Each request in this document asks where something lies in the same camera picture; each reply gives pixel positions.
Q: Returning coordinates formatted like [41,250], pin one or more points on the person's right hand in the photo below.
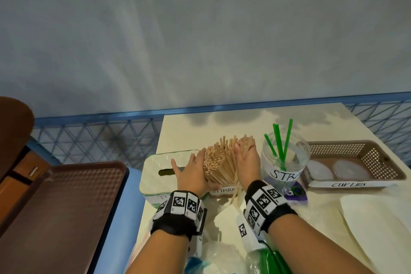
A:
[249,167]

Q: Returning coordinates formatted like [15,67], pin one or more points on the green straw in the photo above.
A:
[288,137]
[271,147]
[277,139]

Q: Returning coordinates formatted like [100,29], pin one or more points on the black marker wristband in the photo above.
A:
[179,212]
[266,201]

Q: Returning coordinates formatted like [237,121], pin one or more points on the clear labelled stirrer holder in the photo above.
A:
[224,191]

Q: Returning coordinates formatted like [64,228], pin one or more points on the purple packet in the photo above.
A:
[297,193]

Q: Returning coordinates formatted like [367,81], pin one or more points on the clear labelled plastic cup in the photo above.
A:
[289,167]

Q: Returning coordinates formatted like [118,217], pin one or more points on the person's left hand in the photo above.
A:
[191,176]

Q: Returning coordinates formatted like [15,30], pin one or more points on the person's right fingers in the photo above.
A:
[246,147]

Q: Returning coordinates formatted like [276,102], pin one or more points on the clear plastic bag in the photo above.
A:
[224,256]

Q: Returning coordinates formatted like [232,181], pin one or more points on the white tissue box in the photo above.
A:
[157,180]

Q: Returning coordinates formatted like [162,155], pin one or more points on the brown plastic basket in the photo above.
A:
[379,158]

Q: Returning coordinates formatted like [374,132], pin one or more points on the white paper label strip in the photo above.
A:
[350,184]

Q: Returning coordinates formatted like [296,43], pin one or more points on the bundle of wooden stirrers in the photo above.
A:
[221,163]

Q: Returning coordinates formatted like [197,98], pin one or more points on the brown plastic tray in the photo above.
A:
[61,216]

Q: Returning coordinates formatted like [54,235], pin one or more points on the person's left forearm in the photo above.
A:
[157,254]

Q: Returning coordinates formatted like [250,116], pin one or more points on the person's right forearm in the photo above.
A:
[314,245]

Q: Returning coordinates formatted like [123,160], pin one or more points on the person's left thumb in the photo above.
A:
[176,167]

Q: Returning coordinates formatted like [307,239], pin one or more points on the brown wooden chair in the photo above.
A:
[14,142]

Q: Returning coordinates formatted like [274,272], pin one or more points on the loose wooden stirrer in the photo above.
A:
[237,196]

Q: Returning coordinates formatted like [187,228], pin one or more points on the green straw packet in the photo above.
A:
[269,261]

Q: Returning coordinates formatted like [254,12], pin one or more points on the clear cup lid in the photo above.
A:
[351,169]
[319,170]

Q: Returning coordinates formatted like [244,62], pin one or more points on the blue lattice railing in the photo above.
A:
[96,135]

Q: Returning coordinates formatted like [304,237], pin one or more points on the white paper napkins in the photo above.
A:
[379,228]

